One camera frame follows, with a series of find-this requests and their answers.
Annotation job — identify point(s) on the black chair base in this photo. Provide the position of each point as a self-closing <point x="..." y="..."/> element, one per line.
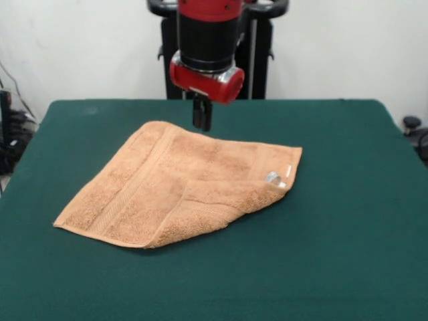
<point x="416" y="133"/>

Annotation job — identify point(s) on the tan terry towel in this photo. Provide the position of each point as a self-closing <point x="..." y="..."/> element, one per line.
<point x="167" y="187"/>

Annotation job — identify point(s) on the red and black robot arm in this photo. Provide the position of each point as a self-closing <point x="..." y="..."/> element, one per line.
<point x="209" y="33"/>

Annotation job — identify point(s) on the dark green table cloth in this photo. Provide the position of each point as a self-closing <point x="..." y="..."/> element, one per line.
<point x="301" y="267"/>

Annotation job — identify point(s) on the black box device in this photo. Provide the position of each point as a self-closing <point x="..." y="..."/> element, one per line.
<point x="5" y="110"/>

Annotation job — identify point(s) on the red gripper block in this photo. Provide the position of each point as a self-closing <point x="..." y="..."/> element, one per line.
<point x="204" y="83"/>

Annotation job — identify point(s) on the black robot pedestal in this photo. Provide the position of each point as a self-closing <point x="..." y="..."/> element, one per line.
<point x="257" y="50"/>

